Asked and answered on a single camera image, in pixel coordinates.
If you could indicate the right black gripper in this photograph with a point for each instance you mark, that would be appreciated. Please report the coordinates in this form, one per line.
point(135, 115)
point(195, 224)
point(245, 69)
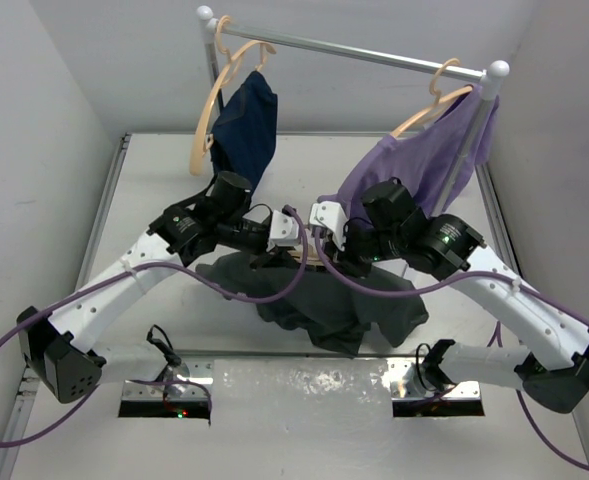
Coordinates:
point(345, 261)

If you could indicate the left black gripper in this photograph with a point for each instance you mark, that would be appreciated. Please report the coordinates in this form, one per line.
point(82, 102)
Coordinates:
point(277, 255)

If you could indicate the beige plastic hanger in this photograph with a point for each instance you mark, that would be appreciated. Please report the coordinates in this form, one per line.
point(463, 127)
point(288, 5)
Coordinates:
point(306, 252)

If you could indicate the dark grey t shirt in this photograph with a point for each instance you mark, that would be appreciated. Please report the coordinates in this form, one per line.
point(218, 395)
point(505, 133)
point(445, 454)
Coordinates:
point(334, 316)

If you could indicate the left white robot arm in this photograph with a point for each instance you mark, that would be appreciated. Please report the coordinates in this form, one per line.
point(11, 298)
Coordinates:
point(61, 343)

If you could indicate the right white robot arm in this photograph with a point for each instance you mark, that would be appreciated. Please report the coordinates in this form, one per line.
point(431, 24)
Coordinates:
point(551, 362)

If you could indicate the purple t shirt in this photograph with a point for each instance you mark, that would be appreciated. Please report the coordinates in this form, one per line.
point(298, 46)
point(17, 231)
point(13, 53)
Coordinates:
point(420, 162)

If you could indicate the beige hanger with navy garment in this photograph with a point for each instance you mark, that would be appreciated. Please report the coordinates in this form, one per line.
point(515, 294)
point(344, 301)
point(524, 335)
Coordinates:
point(224, 66)

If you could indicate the beige hanger with purple shirt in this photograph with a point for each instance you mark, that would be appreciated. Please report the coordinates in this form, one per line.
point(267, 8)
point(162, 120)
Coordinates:
point(441, 102)

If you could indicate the navy blue garment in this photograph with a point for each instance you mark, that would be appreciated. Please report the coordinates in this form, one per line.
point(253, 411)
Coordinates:
point(245, 133)

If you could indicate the white metal clothes rack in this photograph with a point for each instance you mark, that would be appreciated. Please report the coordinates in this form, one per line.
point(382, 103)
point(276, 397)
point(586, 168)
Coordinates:
point(475, 147)

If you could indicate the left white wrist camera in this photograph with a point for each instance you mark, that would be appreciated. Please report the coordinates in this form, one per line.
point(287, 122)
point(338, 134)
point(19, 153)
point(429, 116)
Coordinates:
point(283, 231)

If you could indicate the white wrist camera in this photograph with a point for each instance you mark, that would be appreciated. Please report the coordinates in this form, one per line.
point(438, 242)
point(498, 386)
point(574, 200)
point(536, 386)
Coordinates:
point(283, 231)
point(331, 217)

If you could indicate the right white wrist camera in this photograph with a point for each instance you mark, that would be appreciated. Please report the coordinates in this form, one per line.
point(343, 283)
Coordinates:
point(331, 217)

